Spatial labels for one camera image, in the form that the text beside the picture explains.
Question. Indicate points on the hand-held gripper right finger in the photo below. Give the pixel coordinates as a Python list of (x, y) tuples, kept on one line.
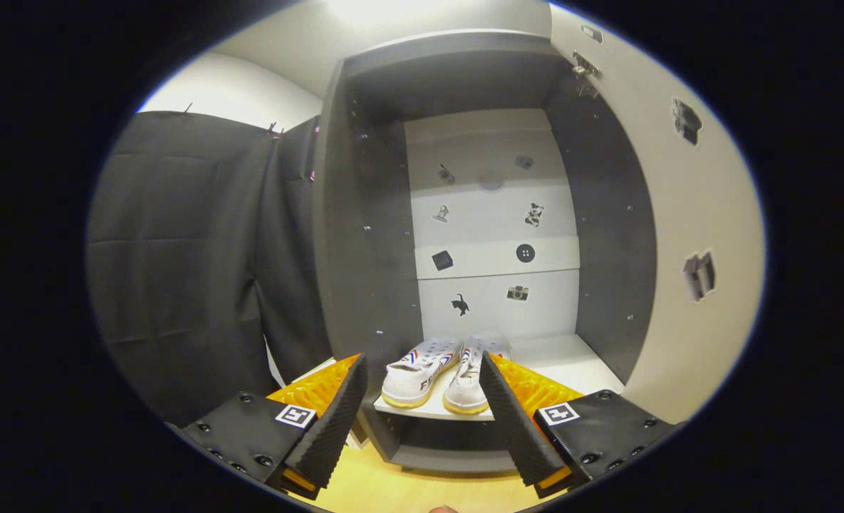
[(511, 420)]

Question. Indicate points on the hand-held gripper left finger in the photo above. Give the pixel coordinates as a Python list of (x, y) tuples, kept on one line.
[(336, 420)]

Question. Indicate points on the white canvas shoe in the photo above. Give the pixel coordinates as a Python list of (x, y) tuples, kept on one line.
[(468, 385), (418, 374)]

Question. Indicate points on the dark grey shoe cabinet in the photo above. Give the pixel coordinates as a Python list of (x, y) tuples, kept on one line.
[(372, 249)]

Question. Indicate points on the metal door hinge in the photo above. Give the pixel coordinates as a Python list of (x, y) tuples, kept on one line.
[(585, 71)]

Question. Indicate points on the black backdrop cloth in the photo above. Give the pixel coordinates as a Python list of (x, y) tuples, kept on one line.
[(179, 271)]

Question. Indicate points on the large ceiling light panel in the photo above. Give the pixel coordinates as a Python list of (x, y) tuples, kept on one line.
[(407, 8)]

